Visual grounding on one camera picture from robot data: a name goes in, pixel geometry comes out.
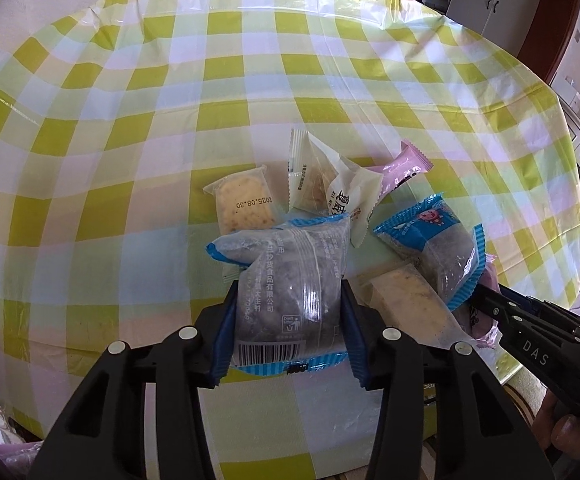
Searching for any person's right hand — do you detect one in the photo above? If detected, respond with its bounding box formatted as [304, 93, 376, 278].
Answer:
[537, 392, 580, 458]

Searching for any green checkered plastic tablecloth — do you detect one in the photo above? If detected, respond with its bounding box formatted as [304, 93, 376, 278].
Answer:
[0, 0, 580, 471]

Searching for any small white box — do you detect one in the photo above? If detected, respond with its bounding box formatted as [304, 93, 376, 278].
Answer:
[555, 77, 578, 103]

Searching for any yellow cake clear packet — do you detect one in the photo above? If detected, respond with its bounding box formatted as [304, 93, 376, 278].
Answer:
[362, 262, 476, 348]

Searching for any dark cake blue-edged packet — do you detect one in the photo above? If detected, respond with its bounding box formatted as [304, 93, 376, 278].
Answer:
[374, 194, 488, 311]
[205, 212, 353, 376]

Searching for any white round biscuit packet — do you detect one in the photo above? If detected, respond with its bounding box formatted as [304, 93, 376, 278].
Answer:
[286, 128, 341, 213]

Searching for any white packet with black print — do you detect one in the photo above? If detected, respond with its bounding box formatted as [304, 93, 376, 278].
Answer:
[307, 132, 386, 248]

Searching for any dark wooden door frame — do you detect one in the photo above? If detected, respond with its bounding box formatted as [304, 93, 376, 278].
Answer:
[517, 0, 580, 86]

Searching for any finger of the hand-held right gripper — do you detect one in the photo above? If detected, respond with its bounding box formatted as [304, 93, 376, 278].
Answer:
[472, 284, 580, 336]

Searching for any yellow cracker clear packet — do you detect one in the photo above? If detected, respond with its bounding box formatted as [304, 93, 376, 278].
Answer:
[203, 165, 276, 236]

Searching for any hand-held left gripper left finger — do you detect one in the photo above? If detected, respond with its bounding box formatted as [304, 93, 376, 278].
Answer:
[32, 280, 243, 480]

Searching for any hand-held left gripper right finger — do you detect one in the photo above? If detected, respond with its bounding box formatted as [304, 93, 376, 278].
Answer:
[340, 282, 553, 480]

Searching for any pink snack packet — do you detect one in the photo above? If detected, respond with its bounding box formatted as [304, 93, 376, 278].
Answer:
[372, 139, 433, 206]
[462, 255, 503, 351]

